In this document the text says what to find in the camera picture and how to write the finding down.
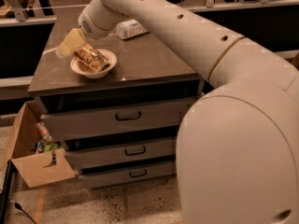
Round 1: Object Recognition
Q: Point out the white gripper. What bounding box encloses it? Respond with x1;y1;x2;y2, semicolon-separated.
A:
55;0;127;59

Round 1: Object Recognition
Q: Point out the middle grey drawer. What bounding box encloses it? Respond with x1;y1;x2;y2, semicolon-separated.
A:
65;137;176;170

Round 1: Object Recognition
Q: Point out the clear plastic water bottle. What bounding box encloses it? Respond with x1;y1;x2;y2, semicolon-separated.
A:
116;20;148;40

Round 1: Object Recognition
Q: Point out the grey metal railing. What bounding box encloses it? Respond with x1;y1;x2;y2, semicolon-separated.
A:
0;0;299;102

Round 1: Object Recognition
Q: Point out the snack can in box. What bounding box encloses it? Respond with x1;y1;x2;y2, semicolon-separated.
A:
35;122;53;142

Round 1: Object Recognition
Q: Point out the grey drawer cabinet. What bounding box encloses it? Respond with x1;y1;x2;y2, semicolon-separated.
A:
27;7;206;190

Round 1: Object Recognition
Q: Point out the white paper bowl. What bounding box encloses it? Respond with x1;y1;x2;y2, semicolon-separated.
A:
70;49;117;79

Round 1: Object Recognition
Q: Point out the grey drawer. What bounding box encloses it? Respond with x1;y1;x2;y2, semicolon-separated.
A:
79;161;176;189
42;97;195;141
65;137;176;170

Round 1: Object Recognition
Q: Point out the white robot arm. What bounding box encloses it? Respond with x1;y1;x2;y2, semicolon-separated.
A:
57;0;299;224

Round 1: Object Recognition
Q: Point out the brown cardboard box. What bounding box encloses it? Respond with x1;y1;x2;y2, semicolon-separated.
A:
0;102;76;188

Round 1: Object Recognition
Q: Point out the green bag in box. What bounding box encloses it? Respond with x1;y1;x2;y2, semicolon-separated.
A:
44;143;60;152

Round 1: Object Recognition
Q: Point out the black floor cable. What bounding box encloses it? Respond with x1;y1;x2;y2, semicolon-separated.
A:
8;199;38;224

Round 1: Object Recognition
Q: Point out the bottom grey drawer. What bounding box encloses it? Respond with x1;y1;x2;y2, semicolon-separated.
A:
79;161;176;189

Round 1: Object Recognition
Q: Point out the top grey drawer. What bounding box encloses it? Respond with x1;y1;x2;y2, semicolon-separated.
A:
42;97;195;141

